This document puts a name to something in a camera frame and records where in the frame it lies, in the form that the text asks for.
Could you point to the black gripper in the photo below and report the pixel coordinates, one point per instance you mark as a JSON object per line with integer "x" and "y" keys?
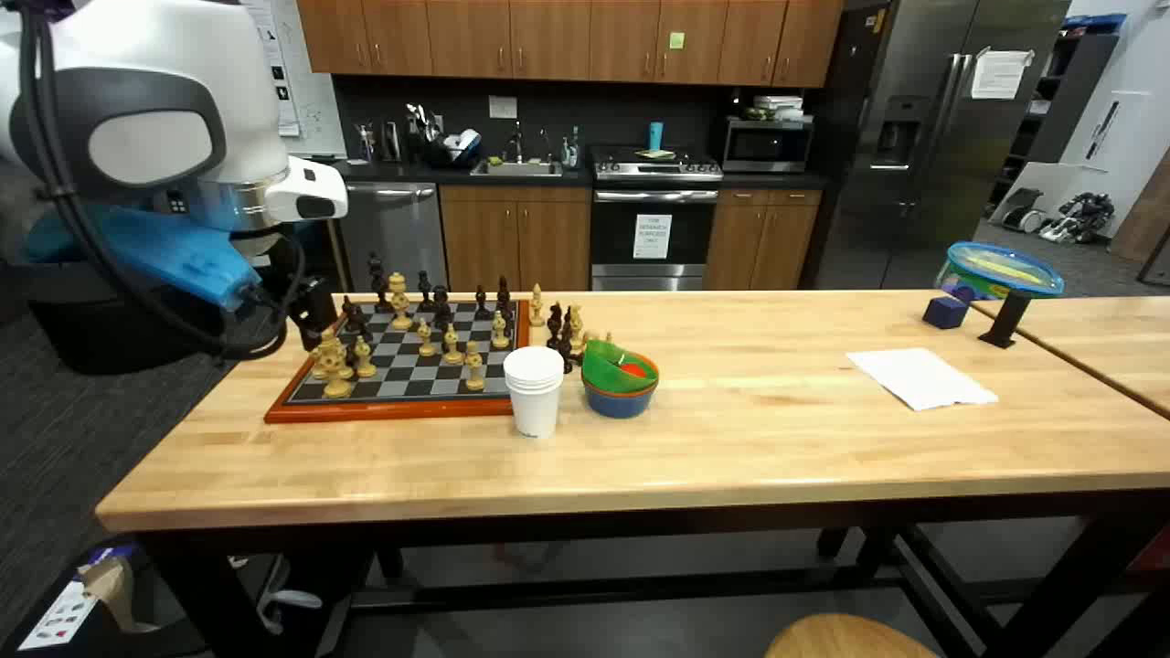
{"x": 312, "y": 310}

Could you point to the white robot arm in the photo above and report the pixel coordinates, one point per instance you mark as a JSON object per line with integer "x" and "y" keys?
{"x": 147, "y": 141}

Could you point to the wooden chess board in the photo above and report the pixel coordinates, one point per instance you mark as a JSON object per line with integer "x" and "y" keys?
{"x": 403, "y": 366}

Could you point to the light wooden chess piece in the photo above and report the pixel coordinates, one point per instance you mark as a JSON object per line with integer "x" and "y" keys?
{"x": 473, "y": 369}

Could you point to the black chess piece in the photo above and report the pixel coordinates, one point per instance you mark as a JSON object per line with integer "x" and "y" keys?
{"x": 557, "y": 331}

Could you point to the stainless steel dishwasher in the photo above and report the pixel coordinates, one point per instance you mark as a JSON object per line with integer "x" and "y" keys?
{"x": 396, "y": 225}

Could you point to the white paper cup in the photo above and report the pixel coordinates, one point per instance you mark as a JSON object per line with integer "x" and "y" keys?
{"x": 536, "y": 379}

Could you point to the lower wooden cabinets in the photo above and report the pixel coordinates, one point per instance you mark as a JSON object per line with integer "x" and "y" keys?
{"x": 519, "y": 234}

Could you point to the wooden cabinets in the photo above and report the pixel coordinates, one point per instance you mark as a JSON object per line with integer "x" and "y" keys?
{"x": 615, "y": 40}
{"x": 519, "y": 234}

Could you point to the kitchen sink faucet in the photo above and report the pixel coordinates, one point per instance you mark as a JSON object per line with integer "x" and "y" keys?
{"x": 518, "y": 162}

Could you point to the upper wooden cabinets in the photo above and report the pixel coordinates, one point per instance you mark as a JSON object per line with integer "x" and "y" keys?
{"x": 615, "y": 40}

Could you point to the blue bowl with green toy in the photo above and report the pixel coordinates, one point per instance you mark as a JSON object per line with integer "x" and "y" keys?
{"x": 615, "y": 381}

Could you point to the stainless steel oven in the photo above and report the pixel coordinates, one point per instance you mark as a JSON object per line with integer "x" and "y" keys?
{"x": 653, "y": 217}

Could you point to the teal cup on stove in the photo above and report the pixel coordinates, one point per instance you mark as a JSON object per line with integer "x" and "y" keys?
{"x": 654, "y": 132}

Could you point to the black microwave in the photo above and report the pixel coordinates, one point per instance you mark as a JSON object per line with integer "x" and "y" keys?
{"x": 766, "y": 143}

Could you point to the white paper sheet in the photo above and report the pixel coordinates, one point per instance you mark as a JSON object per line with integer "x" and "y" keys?
{"x": 920, "y": 379}

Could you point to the round wooden stool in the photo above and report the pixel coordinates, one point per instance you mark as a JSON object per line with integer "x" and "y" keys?
{"x": 842, "y": 637}

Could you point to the small dark blue box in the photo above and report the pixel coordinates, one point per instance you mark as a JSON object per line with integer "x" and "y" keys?
{"x": 944, "y": 311}

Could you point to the stainless steel refrigerator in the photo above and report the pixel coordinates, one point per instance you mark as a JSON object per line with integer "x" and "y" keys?
{"x": 910, "y": 129}

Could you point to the blue plate on stand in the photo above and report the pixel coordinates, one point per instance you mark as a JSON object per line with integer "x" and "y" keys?
{"x": 996, "y": 272}

